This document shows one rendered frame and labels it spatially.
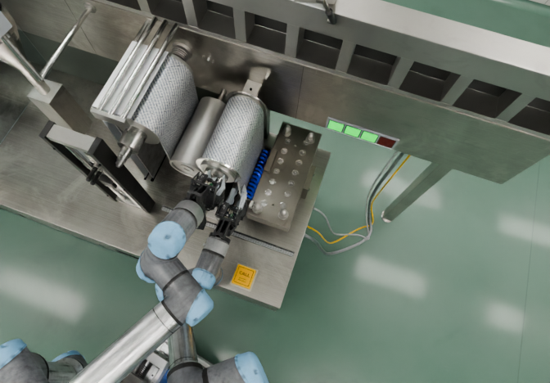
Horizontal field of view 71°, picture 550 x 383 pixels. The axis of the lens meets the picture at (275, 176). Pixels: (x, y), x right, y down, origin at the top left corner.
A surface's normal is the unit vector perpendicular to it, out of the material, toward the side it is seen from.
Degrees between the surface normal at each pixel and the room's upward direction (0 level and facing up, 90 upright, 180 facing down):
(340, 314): 0
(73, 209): 0
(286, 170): 0
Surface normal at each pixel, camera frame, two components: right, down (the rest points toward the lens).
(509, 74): -0.33, 0.87
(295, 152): 0.03, -0.37
